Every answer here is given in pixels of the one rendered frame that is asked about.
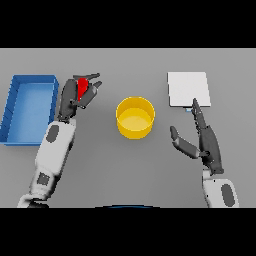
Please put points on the yellow bowl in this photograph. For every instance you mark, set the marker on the yellow bowl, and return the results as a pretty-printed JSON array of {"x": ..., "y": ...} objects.
[{"x": 135, "y": 118}]

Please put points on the red beaker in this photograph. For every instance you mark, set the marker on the red beaker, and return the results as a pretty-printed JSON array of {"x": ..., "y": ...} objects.
[{"x": 82, "y": 87}]

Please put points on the pale square measuring scale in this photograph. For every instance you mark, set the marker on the pale square measuring scale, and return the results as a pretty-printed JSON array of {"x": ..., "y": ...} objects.
[{"x": 188, "y": 88}]

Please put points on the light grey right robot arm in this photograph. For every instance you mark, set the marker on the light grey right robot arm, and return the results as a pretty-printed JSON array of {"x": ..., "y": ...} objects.
[{"x": 220, "y": 191}]

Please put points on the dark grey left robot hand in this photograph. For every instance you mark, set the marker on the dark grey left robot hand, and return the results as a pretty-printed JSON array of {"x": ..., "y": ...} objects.
[{"x": 69, "y": 96}]

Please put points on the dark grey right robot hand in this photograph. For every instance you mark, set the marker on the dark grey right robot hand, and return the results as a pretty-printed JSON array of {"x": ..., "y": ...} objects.
[{"x": 209, "y": 143}]

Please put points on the blue tray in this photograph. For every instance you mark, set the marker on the blue tray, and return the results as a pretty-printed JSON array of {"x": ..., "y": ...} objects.
[{"x": 29, "y": 108}]

